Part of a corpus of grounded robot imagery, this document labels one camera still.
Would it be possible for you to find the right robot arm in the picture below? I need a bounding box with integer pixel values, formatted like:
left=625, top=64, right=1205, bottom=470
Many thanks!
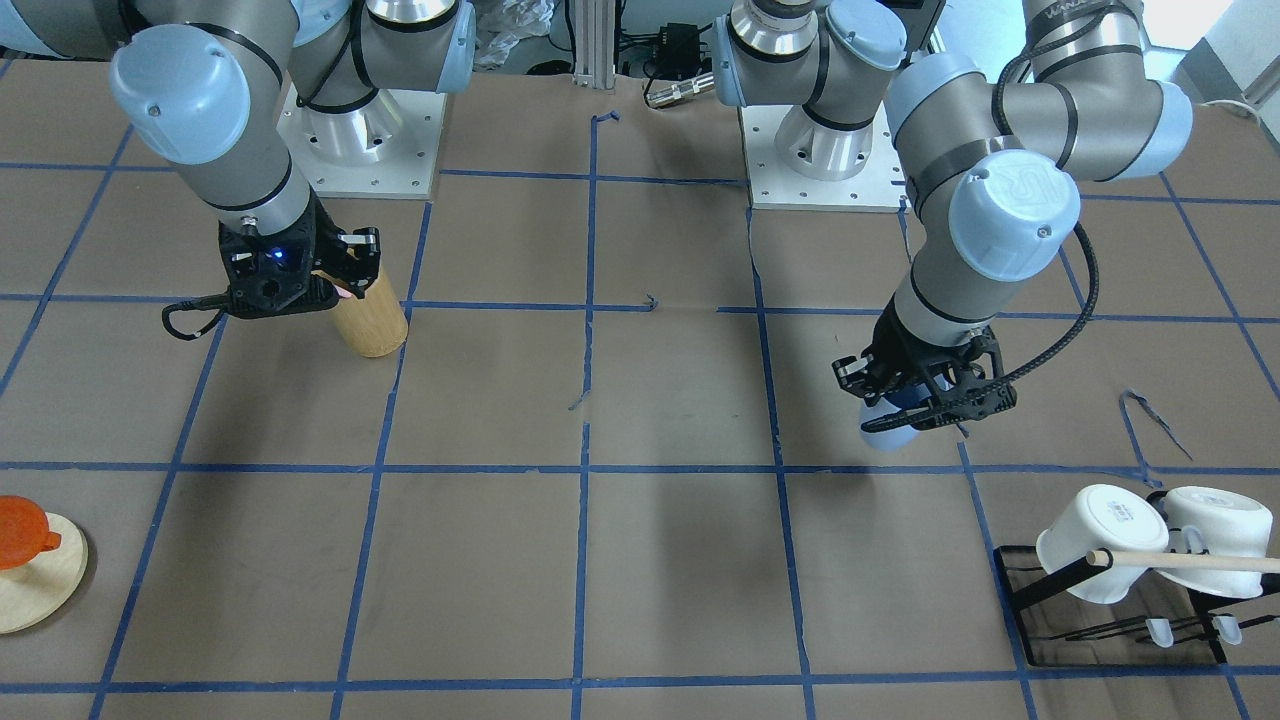
left=3, top=1, right=476, bottom=319

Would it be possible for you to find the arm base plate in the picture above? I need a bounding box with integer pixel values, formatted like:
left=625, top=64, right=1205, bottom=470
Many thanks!
left=740, top=106, right=909, bottom=211
left=276, top=88, right=451, bottom=201

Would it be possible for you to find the pink chopstick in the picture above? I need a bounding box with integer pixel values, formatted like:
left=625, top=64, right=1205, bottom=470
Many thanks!
left=312, top=270, right=365, bottom=300

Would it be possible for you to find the light blue plastic cup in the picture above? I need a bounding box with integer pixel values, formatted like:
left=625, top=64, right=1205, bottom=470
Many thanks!
left=860, top=389, right=931, bottom=454

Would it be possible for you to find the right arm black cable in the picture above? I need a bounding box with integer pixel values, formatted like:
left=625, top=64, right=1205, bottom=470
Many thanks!
left=160, top=290, right=236, bottom=342

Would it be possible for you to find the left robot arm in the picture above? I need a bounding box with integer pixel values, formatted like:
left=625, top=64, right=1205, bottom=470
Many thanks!
left=712, top=1, right=1193, bottom=447

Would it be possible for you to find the black wire mug rack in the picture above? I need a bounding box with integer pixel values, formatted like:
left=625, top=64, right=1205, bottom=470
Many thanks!
left=995, top=489, right=1277, bottom=667

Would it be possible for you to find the white mug with face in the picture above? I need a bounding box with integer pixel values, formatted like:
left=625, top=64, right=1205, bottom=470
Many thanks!
left=1036, top=484, right=1169, bottom=573

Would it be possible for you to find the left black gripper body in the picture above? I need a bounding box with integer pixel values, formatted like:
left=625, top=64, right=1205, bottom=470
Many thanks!
left=832, top=301, right=1018, bottom=433

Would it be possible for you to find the aluminium frame post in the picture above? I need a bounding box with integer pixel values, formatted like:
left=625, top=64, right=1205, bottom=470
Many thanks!
left=564, top=0, right=622, bottom=94

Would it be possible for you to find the wooden mug tree stand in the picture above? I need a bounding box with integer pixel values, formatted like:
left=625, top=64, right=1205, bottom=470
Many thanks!
left=1, top=512, right=90, bottom=634

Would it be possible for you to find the white mug outer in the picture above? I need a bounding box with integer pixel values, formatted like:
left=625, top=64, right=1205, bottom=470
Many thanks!
left=1157, top=486, right=1274, bottom=600

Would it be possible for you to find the bamboo cylinder holder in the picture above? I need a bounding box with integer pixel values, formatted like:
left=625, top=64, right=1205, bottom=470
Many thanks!
left=332, top=273, right=410, bottom=357

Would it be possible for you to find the orange mug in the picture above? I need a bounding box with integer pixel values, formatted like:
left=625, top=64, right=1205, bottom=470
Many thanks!
left=1, top=495, right=61, bottom=571

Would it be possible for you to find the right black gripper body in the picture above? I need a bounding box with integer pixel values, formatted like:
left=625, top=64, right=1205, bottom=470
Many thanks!
left=218, top=193, right=347, bottom=319

